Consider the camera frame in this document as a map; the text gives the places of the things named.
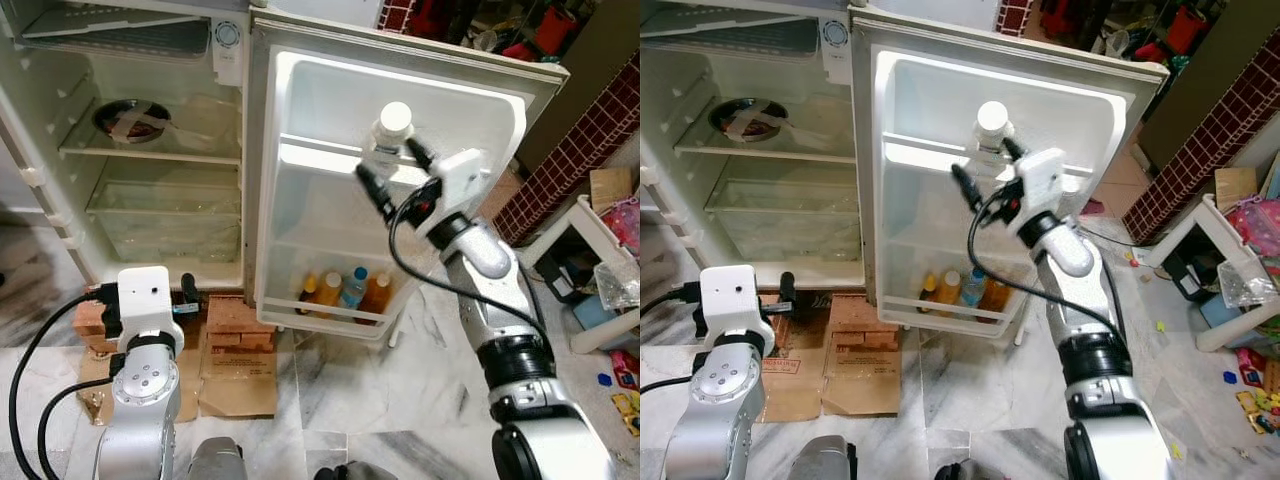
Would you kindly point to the amber drink bottle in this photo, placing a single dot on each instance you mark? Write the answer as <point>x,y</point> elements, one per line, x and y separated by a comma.
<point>378,295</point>
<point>996,295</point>

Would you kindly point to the yellow toy pieces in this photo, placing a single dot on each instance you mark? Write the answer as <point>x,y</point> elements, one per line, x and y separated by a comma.
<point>1258,410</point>
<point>625,412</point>

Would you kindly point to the glass fridge shelf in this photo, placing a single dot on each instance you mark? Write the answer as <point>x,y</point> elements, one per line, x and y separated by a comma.
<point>820,140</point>
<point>200,140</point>

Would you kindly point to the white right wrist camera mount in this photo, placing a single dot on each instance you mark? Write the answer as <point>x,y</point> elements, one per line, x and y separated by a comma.
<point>1042,180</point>
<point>462,178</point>

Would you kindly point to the grey robot left leg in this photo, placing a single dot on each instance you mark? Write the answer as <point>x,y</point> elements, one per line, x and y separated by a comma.
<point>828,460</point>
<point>215,462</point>

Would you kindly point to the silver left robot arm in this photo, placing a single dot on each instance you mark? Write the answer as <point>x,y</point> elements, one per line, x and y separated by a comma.
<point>140,420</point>
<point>720,420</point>

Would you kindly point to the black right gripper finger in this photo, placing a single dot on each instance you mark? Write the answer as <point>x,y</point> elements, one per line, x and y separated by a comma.
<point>421,153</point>
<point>378,195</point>
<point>970,188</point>
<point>1017,151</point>

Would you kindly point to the blue label water bottle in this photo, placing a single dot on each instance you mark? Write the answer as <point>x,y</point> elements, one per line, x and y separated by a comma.
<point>353,290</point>
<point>972,288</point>

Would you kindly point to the small white side table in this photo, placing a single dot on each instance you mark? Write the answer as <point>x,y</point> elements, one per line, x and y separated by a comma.
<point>1185,225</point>
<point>565,232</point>

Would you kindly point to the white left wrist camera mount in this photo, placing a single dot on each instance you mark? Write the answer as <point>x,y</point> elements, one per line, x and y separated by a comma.
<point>730,300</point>
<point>145,300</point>

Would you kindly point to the clear plastic bag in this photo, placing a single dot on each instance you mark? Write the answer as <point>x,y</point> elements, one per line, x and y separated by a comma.
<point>615,285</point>
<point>1245,280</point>

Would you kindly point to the clear bottle with white cap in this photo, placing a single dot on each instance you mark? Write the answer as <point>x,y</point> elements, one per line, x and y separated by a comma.
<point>995,120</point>
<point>393,120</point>

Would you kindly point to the blue plastic container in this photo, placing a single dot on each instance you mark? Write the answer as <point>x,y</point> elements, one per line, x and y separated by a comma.
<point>1218,310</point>
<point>592,312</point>

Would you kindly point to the large orange drink bottle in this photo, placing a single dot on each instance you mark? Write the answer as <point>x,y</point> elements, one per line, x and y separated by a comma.
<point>330,290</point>
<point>948,290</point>

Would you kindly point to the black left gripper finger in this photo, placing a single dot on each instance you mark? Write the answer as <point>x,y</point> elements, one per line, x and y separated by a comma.
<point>787,288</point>
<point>189,288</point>

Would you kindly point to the flattened brown cardboard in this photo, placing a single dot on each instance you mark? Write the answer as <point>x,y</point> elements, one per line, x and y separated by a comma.
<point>235,385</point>
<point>860,385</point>

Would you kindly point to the round thermostat dial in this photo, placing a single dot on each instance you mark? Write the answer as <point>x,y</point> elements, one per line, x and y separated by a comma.
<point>835,35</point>
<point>227,35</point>

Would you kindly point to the pink toy bag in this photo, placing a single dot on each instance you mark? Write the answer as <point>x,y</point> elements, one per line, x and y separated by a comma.
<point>1255,220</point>
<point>622,225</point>

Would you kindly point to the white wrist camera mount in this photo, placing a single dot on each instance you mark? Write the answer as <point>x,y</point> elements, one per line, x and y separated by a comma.
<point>462,178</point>
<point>145,300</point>
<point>730,300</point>
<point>1042,180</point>

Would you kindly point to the dark round pan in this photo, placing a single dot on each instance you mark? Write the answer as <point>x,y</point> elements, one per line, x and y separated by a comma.
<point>748,118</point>
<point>130,120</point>

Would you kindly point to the grey robot right leg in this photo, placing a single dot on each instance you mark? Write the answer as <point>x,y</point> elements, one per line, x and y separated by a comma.
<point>355,472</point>

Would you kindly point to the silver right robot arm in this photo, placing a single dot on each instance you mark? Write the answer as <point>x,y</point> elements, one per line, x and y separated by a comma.
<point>1065,250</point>
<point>480,255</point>

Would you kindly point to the brown cardboard box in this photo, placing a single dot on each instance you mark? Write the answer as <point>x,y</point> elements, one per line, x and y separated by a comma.
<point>1235,185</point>
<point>610,188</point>

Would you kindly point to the red brick stack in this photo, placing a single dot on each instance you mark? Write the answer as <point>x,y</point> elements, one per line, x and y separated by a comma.
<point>240,320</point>
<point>862,318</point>

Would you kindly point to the grey robot leg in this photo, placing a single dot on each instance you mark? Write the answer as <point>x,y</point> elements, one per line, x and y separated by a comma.
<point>828,460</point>
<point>355,472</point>
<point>215,462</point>

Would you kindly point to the freezer compartment flap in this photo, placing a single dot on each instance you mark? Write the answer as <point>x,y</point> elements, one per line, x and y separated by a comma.
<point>730,36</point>
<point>120,38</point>

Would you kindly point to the white fridge door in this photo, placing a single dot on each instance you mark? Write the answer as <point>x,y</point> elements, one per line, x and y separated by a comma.
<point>920,220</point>
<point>320,220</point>

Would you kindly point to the clear crisper drawer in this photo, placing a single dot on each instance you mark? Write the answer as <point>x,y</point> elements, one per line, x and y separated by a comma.
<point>785,222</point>
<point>165,225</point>

